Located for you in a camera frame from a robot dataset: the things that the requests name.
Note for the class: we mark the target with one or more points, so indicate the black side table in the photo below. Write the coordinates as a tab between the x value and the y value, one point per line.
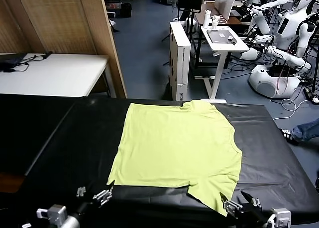
25	128

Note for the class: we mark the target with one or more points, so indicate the blue jeans leg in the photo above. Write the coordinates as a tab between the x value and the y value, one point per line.
307	129

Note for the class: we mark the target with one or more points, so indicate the black power strip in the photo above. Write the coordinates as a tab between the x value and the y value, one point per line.
307	92

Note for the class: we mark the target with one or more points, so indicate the tall white cardboard box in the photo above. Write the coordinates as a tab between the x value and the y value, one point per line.
180	63

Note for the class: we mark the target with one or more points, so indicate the grey laptop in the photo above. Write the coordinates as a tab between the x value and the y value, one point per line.
219	36

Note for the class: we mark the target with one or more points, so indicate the black white sneaker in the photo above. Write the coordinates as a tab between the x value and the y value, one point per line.
289	137

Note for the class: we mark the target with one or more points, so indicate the black table cover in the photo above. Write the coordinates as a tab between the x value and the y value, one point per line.
261	150

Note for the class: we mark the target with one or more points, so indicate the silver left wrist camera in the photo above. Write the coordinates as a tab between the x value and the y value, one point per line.
53	213

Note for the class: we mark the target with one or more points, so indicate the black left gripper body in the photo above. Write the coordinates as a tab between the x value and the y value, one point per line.
83	205

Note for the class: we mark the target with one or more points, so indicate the small black desk device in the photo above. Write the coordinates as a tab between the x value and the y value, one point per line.
232	40

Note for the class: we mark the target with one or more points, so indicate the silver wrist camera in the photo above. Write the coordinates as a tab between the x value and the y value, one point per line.
280	216
53	213

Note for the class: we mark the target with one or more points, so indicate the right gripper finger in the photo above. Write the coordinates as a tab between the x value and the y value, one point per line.
233	208
254	204

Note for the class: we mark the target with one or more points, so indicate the white cup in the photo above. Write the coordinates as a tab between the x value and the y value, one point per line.
214	23

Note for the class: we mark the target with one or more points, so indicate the wooden panel table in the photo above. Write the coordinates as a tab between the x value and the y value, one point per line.
62	21

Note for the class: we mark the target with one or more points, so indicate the brown wooden desk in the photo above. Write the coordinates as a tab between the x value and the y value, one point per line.
234	21

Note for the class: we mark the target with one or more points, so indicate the black bin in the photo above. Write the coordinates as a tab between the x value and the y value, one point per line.
126	10

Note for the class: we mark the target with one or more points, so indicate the white bottle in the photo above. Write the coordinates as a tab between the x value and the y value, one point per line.
206	19

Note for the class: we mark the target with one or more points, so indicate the white folding table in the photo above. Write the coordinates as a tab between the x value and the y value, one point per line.
62	73

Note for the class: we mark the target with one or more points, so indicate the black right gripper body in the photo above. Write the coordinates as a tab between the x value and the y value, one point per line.
251	215

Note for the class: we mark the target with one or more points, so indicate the white standing desk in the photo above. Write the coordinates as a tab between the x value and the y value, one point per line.
224	47

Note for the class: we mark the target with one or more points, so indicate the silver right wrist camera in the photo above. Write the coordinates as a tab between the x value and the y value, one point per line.
280	216

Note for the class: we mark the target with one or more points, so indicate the white humanoid robot with base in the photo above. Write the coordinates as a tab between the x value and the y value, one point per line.
291	26

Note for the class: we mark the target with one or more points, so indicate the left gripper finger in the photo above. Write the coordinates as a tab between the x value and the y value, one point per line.
103	196
81	191

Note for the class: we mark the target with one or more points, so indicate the yellow-green t-shirt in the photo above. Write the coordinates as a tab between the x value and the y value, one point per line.
174	148

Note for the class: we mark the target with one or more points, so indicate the white curved panel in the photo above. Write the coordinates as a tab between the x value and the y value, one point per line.
225	3

